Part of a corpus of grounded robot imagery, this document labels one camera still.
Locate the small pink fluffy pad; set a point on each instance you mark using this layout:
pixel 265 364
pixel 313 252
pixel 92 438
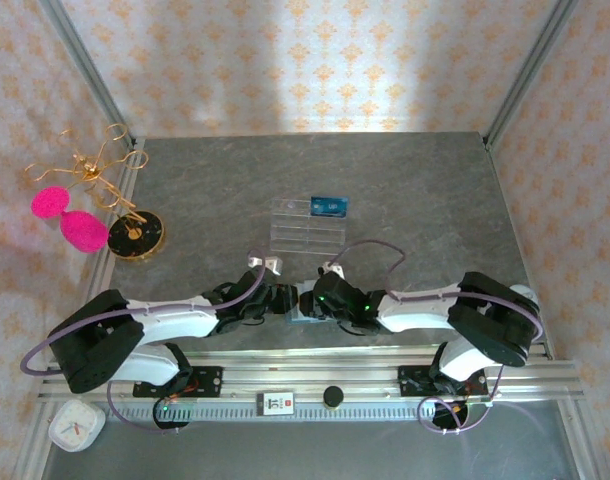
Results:
pixel 50 202

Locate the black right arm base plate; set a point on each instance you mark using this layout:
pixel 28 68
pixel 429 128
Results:
pixel 415 380

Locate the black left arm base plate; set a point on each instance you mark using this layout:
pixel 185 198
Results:
pixel 207 381

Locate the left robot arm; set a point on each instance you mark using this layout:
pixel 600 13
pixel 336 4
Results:
pixel 170 315

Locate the blue credit card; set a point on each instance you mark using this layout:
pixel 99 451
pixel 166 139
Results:
pixel 330 206

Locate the aluminium frame post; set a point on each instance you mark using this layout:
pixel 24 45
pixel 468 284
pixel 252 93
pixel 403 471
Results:
pixel 530 65
pixel 85 65

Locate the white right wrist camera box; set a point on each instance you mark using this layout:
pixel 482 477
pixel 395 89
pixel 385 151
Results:
pixel 335 270

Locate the white number label card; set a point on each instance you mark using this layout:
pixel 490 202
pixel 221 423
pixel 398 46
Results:
pixel 275 404

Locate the large pink fluffy pad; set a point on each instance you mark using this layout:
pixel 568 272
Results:
pixel 85 231

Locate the teal card holder wallet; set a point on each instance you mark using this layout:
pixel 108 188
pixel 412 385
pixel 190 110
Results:
pixel 305 321

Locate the white square clock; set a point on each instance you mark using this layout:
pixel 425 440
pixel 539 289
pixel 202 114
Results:
pixel 77 426

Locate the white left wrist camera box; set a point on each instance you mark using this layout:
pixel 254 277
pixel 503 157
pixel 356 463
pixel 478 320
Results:
pixel 272 264

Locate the aluminium front rail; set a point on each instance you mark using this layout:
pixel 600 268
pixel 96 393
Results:
pixel 310 370

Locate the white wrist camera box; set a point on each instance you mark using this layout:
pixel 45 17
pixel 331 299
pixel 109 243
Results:
pixel 272 264
pixel 335 270

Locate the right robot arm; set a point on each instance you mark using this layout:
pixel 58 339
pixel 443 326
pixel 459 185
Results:
pixel 420 312

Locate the yellow jar with white lid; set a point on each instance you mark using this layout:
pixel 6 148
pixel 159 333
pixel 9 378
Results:
pixel 527 291

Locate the black round knob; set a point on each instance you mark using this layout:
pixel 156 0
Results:
pixel 333 396

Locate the clear acrylic card stand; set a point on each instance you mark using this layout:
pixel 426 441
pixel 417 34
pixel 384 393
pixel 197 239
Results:
pixel 305 232

